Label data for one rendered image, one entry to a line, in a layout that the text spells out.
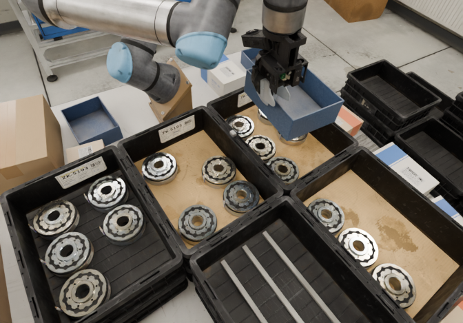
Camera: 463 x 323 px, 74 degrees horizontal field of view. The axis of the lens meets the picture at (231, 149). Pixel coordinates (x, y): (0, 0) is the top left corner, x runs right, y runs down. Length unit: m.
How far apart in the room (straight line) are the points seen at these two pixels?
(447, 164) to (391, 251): 1.05
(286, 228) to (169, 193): 0.35
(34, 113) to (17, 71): 1.87
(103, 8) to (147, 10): 0.09
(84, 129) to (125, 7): 0.81
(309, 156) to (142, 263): 0.59
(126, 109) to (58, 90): 1.43
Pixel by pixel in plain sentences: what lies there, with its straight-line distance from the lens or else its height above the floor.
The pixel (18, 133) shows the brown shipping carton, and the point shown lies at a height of 0.86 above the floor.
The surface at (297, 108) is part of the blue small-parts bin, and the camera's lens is 0.81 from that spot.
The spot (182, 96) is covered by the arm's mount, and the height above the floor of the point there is 0.85.
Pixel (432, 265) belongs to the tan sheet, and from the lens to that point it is 0.99.
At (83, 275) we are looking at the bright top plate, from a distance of 0.84.
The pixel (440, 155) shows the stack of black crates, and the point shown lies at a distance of 1.96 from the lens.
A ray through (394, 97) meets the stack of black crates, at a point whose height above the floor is 0.49.
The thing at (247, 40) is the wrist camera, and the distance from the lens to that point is 0.68.
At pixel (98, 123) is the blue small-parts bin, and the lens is 1.33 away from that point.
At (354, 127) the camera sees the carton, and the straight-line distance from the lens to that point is 1.26.
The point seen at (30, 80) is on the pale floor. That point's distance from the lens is 2.95.
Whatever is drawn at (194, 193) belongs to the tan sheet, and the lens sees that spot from 0.91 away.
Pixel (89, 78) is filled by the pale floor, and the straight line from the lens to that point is 2.78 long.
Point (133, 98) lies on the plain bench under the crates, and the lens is 1.41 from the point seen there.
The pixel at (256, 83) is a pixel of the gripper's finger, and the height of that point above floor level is 1.19.
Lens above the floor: 1.61
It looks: 51 degrees down
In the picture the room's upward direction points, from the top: 4 degrees clockwise
